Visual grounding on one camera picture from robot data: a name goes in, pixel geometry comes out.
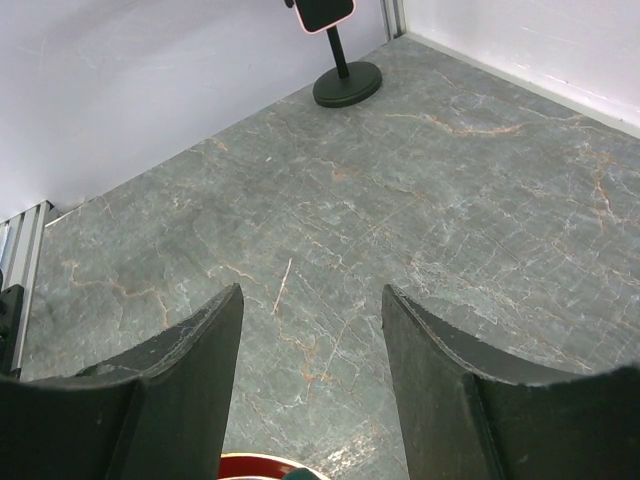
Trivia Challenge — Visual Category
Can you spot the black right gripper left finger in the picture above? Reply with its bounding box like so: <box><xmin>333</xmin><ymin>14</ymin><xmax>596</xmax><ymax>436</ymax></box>
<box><xmin>1</xmin><ymin>283</ymin><xmax>244</xmax><ymax>479</ymax></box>

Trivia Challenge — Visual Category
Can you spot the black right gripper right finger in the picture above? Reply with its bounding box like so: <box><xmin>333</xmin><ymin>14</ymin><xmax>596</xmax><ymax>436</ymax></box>
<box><xmin>381</xmin><ymin>285</ymin><xmax>639</xmax><ymax>479</ymax></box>

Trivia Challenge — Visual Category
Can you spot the black phone stand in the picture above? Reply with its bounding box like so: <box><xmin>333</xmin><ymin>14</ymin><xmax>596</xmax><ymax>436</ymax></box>
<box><xmin>284</xmin><ymin>0</ymin><xmax>383</xmax><ymax>108</ymax></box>

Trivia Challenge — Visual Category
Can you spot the pink smartphone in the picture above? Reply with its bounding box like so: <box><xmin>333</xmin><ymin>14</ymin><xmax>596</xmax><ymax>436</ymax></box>
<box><xmin>293</xmin><ymin>0</ymin><xmax>356</xmax><ymax>34</ymax></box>

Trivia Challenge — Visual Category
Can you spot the red round tray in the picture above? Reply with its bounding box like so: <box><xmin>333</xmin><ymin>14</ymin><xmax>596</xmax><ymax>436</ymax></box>
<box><xmin>218</xmin><ymin>453</ymin><xmax>329</xmax><ymax>480</ymax></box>

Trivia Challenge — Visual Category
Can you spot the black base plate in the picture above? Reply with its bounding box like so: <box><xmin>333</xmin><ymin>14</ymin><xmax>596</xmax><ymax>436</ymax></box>
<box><xmin>0</xmin><ymin>284</ymin><xmax>24</xmax><ymax>376</ymax></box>

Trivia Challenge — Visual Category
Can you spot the aluminium frame rail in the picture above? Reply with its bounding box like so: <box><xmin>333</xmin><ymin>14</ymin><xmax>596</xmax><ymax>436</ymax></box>
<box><xmin>381</xmin><ymin>0</ymin><xmax>407</xmax><ymax>40</ymax></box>

